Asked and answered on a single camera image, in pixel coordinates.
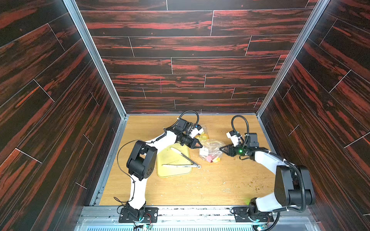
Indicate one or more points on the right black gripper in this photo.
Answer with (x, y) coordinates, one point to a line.
(232, 150)

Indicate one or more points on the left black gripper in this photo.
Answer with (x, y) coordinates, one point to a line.
(193, 141)

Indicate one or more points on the clear resealable bag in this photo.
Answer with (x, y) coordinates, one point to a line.
(210, 151)

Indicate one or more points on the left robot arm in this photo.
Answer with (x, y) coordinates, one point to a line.
(141, 161)

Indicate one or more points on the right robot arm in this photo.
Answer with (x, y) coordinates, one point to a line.
(293, 189)

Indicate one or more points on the yellow plastic tray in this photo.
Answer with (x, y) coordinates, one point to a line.
(168, 156)

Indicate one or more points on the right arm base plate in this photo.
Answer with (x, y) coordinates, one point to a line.
(247, 215)

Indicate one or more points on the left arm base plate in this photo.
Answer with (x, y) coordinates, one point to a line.
(143, 215)

